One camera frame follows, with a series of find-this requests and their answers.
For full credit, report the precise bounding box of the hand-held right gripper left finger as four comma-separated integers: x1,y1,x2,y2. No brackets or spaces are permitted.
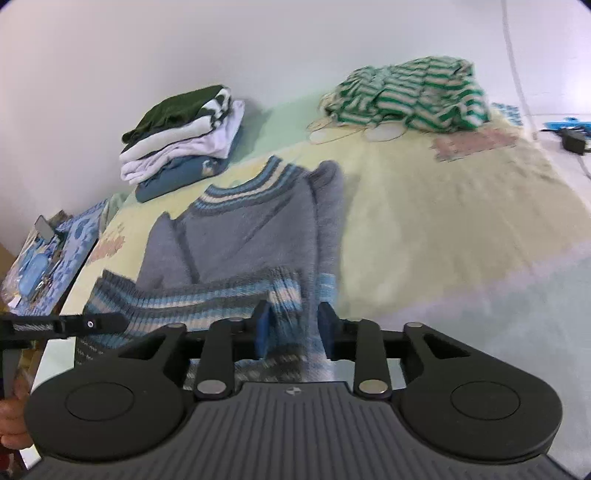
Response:
117,300,273,401

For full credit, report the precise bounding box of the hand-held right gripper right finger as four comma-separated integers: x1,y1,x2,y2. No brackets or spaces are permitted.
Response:
318,302,472,400

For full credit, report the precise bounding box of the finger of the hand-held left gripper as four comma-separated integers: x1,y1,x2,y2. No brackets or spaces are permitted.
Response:
69,312,127,338

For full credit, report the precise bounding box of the grey striped sweater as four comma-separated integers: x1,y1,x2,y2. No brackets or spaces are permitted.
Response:
74,156,347,391

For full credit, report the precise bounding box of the stack of folded clothes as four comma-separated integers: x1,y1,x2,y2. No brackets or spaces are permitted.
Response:
120,99,245,185

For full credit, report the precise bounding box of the person's left hand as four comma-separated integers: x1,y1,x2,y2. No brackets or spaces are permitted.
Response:
0,378,34,450

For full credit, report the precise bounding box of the light blue bottle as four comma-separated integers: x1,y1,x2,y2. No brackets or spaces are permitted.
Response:
18,251,51,296

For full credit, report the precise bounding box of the blue patterned side table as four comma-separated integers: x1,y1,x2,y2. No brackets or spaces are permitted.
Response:
0,198,112,319

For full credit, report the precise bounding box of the phone on stand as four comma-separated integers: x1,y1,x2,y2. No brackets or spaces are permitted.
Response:
34,215,57,244

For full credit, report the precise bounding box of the pale green sheet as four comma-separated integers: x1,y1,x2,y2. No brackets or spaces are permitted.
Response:
104,191,131,219

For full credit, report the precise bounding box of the blue folded garment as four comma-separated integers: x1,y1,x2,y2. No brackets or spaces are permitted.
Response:
135,138,241,203

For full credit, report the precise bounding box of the white garment with green stripes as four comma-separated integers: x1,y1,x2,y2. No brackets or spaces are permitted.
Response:
120,88,234,158

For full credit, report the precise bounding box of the dark green folded garment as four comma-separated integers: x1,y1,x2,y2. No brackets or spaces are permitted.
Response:
122,84,227,145

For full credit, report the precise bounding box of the green white striped garment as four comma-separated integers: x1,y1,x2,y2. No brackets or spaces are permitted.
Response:
323,55,491,134

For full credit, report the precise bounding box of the blue checkered cloth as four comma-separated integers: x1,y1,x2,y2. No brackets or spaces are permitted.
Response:
490,102,525,127

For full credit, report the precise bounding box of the white side table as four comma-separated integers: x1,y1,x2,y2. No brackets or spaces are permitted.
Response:
522,111,591,195

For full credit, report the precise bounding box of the blue plastic tray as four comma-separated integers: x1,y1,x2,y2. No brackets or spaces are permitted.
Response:
542,117,591,134

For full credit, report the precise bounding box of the black power adapter with cable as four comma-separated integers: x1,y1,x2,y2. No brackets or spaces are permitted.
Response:
531,127,591,178

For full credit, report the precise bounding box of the white wall cable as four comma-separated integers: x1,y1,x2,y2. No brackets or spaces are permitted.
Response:
501,0,536,125

